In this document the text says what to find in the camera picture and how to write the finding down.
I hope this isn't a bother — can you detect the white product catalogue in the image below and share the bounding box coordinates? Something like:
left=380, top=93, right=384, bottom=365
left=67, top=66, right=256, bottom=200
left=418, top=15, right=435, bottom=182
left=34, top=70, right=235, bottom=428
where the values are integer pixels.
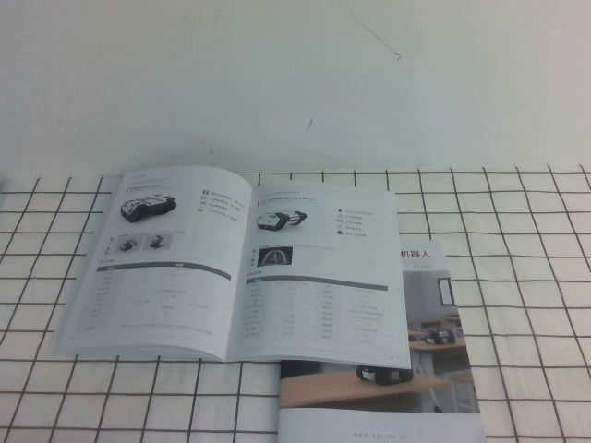
left=54, top=164, right=414, bottom=370

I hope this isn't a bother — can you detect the robotics brochure with classroom photo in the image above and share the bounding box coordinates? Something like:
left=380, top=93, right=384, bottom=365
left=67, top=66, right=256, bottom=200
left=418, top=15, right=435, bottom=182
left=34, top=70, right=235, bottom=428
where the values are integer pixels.
left=278, top=238, right=488, bottom=443

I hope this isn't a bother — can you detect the white black-grid tablecloth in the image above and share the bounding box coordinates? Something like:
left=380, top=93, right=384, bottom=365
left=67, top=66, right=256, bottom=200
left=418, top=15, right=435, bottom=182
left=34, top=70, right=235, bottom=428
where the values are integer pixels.
left=0, top=166, right=591, bottom=443

